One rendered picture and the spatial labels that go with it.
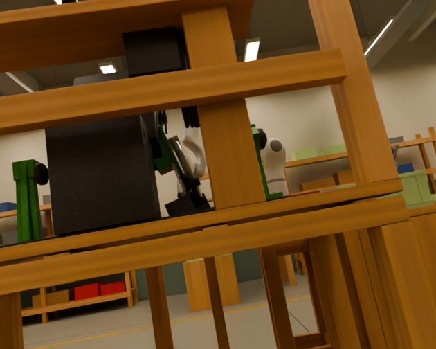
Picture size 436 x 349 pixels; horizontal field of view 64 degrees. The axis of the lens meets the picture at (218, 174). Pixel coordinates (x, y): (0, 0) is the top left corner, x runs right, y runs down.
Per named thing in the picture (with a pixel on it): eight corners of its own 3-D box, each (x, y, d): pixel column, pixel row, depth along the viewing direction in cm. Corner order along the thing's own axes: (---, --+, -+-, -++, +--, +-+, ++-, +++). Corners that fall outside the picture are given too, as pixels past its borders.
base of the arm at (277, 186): (264, 220, 198) (258, 188, 202) (297, 215, 196) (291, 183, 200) (264, 218, 179) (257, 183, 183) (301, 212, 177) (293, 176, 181)
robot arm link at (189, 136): (207, 130, 201) (199, 181, 193) (182, 121, 194) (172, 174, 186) (214, 125, 193) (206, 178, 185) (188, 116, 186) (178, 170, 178)
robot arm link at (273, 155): (282, 184, 198) (273, 144, 204) (293, 176, 181) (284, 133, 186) (261, 186, 196) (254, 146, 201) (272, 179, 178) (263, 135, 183)
